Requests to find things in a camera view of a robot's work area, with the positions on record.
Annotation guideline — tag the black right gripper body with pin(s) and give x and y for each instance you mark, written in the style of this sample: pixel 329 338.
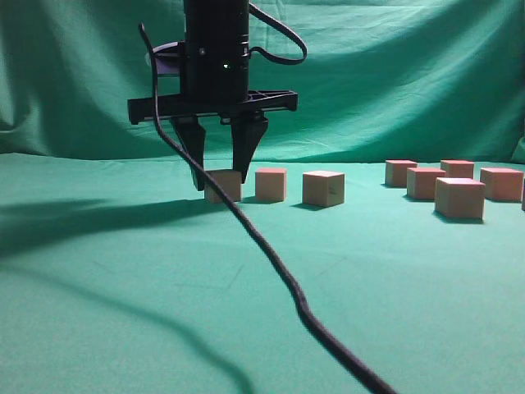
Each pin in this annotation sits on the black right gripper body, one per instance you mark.
pixel 209 89

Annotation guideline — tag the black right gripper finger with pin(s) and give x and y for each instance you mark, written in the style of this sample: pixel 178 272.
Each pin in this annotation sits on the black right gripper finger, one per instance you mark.
pixel 191 136
pixel 247 130

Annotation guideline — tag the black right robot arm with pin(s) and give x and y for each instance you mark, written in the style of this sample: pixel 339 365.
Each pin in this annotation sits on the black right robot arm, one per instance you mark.
pixel 220 29

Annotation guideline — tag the placed pink cube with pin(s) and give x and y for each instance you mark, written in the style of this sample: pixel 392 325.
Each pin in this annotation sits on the placed pink cube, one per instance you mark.
pixel 270 184
pixel 323 188

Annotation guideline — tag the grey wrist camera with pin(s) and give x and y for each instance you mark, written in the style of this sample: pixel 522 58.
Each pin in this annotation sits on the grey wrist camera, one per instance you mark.
pixel 167 58

